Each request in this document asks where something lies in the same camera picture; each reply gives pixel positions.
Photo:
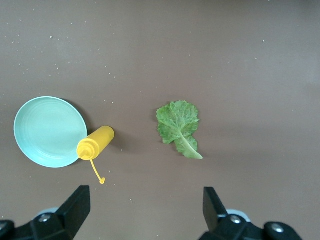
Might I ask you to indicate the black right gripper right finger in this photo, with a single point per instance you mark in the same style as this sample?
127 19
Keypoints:
215 217

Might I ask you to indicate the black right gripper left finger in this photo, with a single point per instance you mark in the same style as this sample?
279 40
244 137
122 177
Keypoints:
72 212

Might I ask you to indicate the yellow mustard squeeze bottle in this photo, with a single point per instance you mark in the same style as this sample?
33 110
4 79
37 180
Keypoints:
97 142

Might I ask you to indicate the green lettuce leaf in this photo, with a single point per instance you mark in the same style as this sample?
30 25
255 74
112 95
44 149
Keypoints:
178 124

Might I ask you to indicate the light green plate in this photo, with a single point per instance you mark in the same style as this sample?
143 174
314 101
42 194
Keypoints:
47 131

